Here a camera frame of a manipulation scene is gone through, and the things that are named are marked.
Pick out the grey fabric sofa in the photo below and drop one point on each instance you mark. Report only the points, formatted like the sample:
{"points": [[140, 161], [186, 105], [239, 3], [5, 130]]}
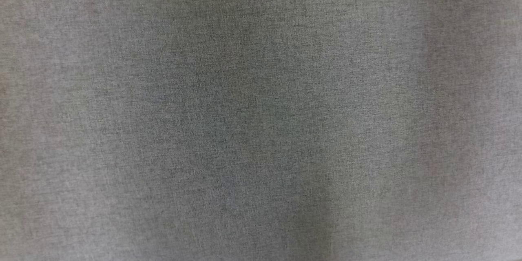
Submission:
{"points": [[261, 114]]}

